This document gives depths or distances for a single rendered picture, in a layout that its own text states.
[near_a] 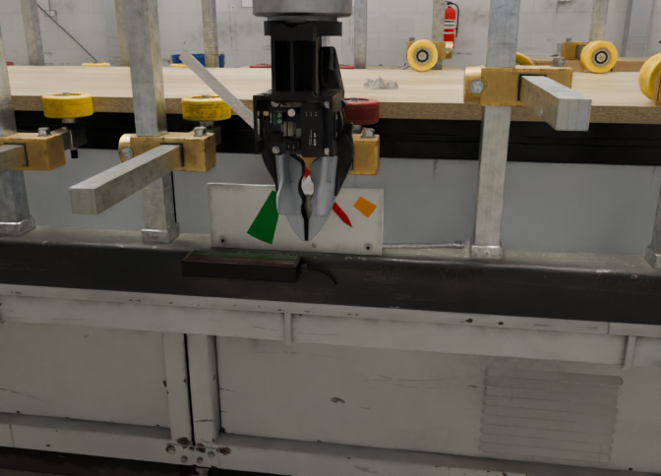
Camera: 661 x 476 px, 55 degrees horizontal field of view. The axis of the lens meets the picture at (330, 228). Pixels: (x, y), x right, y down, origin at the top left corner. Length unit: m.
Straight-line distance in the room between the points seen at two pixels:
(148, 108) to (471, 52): 7.23
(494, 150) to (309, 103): 0.40
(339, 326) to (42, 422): 0.84
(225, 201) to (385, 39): 7.15
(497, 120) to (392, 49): 7.16
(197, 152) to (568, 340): 0.62
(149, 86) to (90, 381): 0.78
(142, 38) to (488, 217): 0.55
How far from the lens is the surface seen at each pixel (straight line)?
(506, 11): 0.88
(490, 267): 0.93
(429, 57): 1.75
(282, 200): 0.61
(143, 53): 0.97
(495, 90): 0.88
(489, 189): 0.91
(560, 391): 1.35
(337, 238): 0.93
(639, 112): 1.13
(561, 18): 8.21
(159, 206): 1.00
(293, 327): 1.04
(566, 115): 0.64
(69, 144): 1.18
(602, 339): 1.05
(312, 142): 0.56
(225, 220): 0.96
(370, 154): 0.89
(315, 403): 1.38
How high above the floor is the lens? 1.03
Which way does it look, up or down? 18 degrees down
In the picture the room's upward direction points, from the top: straight up
